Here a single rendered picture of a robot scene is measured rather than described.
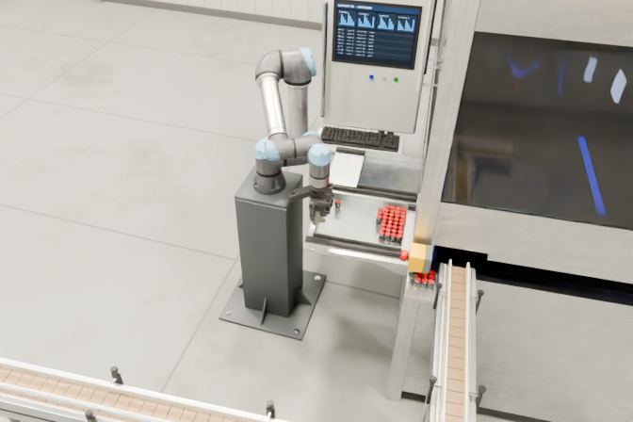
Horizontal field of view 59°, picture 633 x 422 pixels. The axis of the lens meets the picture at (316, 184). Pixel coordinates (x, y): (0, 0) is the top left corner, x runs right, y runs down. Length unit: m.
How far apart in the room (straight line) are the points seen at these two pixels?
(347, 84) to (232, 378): 1.54
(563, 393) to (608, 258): 0.77
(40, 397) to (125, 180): 2.45
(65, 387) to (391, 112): 1.91
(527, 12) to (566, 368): 1.47
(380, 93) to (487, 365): 1.35
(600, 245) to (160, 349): 2.06
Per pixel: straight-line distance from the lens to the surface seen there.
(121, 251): 3.53
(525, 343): 2.39
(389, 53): 2.73
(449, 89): 1.65
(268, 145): 2.03
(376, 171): 2.52
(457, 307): 1.95
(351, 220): 2.26
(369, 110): 2.89
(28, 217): 3.99
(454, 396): 1.75
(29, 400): 1.86
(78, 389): 1.83
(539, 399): 2.69
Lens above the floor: 2.39
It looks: 38 degrees down
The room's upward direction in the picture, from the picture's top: 1 degrees clockwise
